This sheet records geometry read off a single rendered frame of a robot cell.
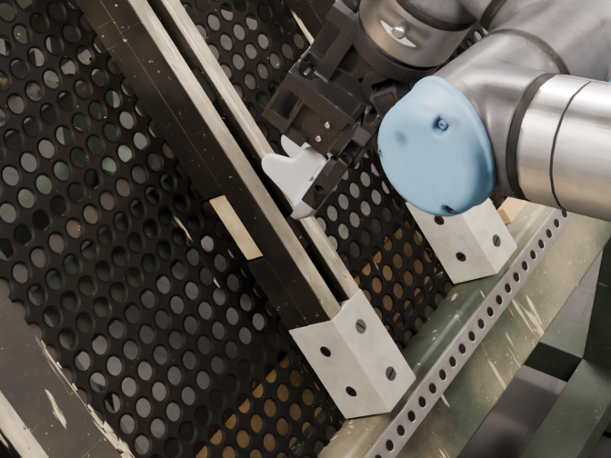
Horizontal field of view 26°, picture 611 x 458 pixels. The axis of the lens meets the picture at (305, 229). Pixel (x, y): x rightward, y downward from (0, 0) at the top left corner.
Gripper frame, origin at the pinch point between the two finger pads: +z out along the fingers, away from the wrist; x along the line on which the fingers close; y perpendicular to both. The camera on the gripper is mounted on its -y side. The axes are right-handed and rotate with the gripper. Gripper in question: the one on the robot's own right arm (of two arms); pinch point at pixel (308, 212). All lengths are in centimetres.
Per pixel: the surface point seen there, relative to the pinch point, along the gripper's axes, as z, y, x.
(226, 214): 26.4, 7.3, -18.9
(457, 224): 30, -15, -44
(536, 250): 34, -26, -54
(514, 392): 120, -54, -114
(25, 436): 23.7, 8.0, 18.4
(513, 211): 36, -21, -60
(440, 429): 38, -26, -23
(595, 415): 95, -63, -98
